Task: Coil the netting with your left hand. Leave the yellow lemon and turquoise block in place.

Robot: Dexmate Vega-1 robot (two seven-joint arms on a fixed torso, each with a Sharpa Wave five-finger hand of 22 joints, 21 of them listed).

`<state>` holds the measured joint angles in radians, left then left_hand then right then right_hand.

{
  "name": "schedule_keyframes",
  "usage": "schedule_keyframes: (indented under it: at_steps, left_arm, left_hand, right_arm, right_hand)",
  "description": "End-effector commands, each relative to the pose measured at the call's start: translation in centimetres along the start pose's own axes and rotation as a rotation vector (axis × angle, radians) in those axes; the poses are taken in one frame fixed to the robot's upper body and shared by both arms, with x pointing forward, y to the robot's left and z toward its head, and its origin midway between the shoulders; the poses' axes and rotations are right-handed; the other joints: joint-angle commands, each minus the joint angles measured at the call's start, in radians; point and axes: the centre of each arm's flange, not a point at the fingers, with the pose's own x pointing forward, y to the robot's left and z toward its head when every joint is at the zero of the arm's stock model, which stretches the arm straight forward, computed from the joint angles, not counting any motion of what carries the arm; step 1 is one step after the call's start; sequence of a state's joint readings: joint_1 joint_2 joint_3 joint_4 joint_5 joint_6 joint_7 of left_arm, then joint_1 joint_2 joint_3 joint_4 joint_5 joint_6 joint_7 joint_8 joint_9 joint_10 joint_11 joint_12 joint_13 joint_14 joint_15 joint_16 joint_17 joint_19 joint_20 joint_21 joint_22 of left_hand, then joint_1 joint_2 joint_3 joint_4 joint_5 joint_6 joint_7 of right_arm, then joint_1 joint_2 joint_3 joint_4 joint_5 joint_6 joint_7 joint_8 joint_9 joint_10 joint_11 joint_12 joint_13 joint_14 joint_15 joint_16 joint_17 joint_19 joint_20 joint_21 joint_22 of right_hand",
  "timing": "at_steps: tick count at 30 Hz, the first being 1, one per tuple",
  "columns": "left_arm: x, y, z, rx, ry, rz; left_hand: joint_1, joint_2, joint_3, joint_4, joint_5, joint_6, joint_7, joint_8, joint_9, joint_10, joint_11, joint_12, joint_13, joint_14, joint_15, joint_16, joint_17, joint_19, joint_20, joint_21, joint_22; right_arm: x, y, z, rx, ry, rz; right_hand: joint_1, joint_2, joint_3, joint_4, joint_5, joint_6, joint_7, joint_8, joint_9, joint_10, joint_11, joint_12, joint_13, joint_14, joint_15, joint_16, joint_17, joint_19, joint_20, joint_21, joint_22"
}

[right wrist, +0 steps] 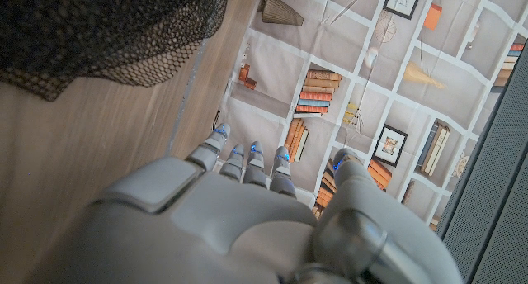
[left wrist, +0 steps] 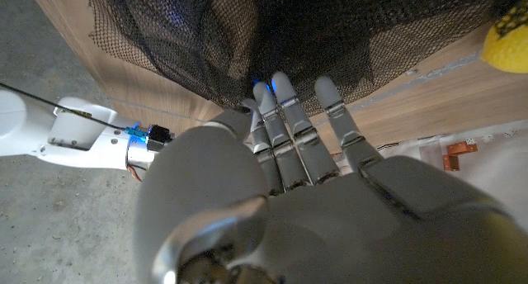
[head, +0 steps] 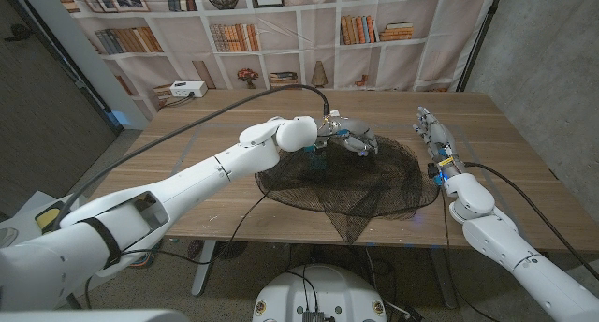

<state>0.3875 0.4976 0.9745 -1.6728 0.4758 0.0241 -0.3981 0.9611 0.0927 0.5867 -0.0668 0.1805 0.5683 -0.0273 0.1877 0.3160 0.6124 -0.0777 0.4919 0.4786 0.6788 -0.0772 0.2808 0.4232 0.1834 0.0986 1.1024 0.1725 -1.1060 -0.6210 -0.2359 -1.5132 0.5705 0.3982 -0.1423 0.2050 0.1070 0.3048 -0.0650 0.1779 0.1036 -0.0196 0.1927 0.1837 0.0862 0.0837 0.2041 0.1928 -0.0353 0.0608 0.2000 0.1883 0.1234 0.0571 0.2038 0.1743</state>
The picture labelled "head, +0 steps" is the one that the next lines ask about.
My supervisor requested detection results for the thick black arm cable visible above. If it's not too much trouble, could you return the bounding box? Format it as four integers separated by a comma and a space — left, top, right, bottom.
462, 161, 599, 282
51, 83, 329, 232

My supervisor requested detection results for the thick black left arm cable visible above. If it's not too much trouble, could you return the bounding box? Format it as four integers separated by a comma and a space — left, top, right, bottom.
51, 83, 329, 232

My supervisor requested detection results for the yellow and black pad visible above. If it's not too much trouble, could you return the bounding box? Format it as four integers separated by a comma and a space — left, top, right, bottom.
35, 202, 66, 232

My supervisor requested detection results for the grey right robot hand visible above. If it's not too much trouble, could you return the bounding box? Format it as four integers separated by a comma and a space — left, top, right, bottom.
412, 106, 464, 173

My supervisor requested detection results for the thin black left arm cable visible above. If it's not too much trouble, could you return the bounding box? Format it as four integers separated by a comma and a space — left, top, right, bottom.
119, 190, 269, 267

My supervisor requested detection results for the black door handle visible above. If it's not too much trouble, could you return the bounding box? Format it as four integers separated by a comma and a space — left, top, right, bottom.
4, 22, 34, 43

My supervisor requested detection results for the thin black braided cable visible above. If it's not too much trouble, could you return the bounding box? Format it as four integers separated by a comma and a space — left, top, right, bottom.
438, 185, 503, 322

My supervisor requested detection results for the white power strip box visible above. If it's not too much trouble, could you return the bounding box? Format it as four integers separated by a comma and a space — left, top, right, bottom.
168, 80, 209, 99

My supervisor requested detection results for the dark ribbed floor object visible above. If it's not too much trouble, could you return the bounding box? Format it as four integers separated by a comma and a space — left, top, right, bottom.
186, 240, 205, 261

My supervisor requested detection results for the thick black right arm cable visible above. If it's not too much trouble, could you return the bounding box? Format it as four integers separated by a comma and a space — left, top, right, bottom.
462, 161, 599, 282

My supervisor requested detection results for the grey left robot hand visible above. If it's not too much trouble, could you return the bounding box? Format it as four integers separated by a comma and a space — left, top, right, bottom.
314, 115, 379, 157

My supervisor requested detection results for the dark wood-grain door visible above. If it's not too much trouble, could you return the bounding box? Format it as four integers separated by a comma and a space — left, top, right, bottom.
0, 0, 118, 215

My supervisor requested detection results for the white side cabinet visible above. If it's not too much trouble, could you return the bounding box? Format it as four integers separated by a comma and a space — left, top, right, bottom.
0, 190, 71, 251

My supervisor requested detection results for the white table leg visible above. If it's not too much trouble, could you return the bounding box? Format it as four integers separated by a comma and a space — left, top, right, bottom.
192, 240, 219, 298
428, 246, 458, 310

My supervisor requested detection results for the colourful shoe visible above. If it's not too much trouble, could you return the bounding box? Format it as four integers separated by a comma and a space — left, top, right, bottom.
130, 250, 164, 270

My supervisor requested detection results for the white round robot torso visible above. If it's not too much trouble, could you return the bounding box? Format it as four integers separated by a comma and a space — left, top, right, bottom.
252, 264, 388, 322

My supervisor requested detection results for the printed bookshelf backdrop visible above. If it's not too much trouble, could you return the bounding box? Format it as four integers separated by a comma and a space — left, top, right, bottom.
51, 0, 504, 122

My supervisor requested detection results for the white robot body edge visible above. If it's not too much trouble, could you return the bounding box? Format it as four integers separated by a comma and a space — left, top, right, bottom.
0, 309, 188, 322

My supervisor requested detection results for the black backdrop stand pole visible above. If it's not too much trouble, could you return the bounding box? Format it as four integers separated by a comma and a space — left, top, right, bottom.
456, 0, 506, 93

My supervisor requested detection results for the black mesh netting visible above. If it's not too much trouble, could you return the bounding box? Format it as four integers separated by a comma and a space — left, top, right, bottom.
255, 133, 440, 245

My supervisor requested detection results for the turquoise cube block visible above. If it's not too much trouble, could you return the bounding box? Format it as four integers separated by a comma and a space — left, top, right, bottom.
304, 144, 328, 171

